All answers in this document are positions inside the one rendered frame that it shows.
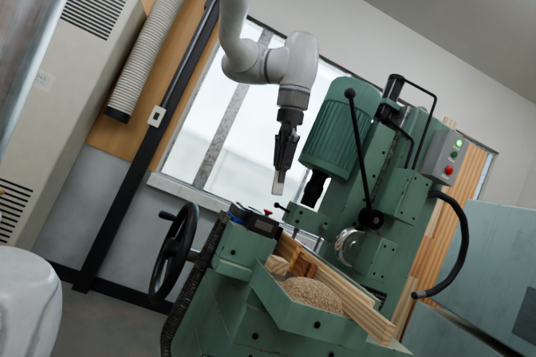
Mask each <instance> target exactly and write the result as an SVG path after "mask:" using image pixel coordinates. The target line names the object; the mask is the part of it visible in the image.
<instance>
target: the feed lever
mask: <svg viewBox="0 0 536 357"><path fill-rule="evenodd" d="M356 94H357V91H356V89H355V88H353V87H348V88H346V89H345V91H344V96H345V98H347V99H349V106H350V111H351V116H352V121H353V130H354V135H355V140H356V145H357V154H358V159H359V164H360V169H361V177H362V182H363V187H364V193H365V201H366V206H367V207H365V208H363V209H362V210H361V211H360V213H359V215H358V220H359V223H360V224H361V225H363V226H365V227H367V228H370V229H371V230H375V231H376V233H377V235H378V236H379V237H382V238H383V237H384V235H383V233H382V231H381V230H380V227H381V226H382V225H383V223H384V215H383V214H382V212H380V211H379V210H375V209H373V208H372V206H371V200H370V195H369V186H368V181H367V176H366V171H365V162H364V157H363V152H362V147H361V138H360V133H359V128H358V123H357V114H356V109H355V104H354V99H353V98H354V97H355V96H356Z"/></svg>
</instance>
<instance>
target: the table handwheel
mask: <svg viewBox="0 0 536 357"><path fill-rule="evenodd" d="M176 217H178V219H177V221H176V222H173V223H172V224H171V227H170V229H169V231H168V232H167V235H166V237H165V239H164V242H163V244H162V246H161V249H160V252H159V255H158V257H157V259H156V263H155V266H154V269H153V271H152V277H151V280H150V284H149V289H148V299H149V300H150V302H151V303H152V304H159V303H161V302H162V301H163V300H165V298H166V297H167V296H168V294H169V293H170V291H171V290H172V289H173V287H174V285H175V283H176V281H177V280H178V278H179V275H180V274H181V272H182V269H183V267H184V265H185V262H186V261H189V262H191V263H195V262H196V259H198V258H197V257H198V256H199V253H200V251H197V250H194V249H191V246H192V243H193V240H194V237H195V232H196V229H197V225H198V220H199V208H198V205H197V204H196V203H195V202H188V203H186V204H185V205H184V206H183V207H182V209H181V210H180V211H179V213H178V214H177V215H176ZM183 221H184V222H183ZM182 223H183V224H182ZM181 225H182V226H181ZM180 226H181V228H180ZM179 228H180V229H179ZM178 230H179V232H178ZM177 232H178V234H177ZM176 234H177V236H176ZM175 236H176V237H175ZM181 240H182V241H181ZM166 260H167V268H166V272H165V275H164V280H163V283H162V285H161V286H160V278H161V275H162V272H163V269H164V264H165V261H166ZM159 286H160V288H159Z"/></svg>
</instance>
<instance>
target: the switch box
mask: <svg viewBox="0 0 536 357"><path fill-rule="evenodd" d="M457 140H460V141H461V142H462V143H461V145H460V146H457V145H456V141H457ZM469 144H470V143H469V142H468V141H466V140H465V139H464V138H462V137H461V136H459V135H457V134H456V133H454V132H453V131H452V130H435V132H434V134H433V136H432V140H431V142H430V144H429V146H428V149H427V152H426V154H425V156H424V160H423V162H422V164H421V167H420V170H419V172H418V173H419V174H421V175H423V176H424V177H426V178H428V179H430V180H432V181H433V182H434V183H436V184H438V185H443V186H454V183H455V180H456V177H457V175H458V173H459V169H460V167H461V165H462V162H463V159H464V156H465V154H466V152H467V149H468V146H469ZM454 145H455V146H457V147H458V148H460V149H459V151H458V150H456V149H455V148H454V147H453V146H454ZM453 151H457V154H458V155H457V157H456V158H452V157H451V153H452V152H453ZM449 157H450V158H452V159H454V160H455V163H453V162H452V161H450V160H449V159H448V158H449ZM447 166H452V167H453V173H452V174H451V175H447V174H446V172H445V169H446V167H447ZM442 174H444V175H446V176H448V177H449V178H448V179H446V178H444V177H443V176H442Z"/></svg>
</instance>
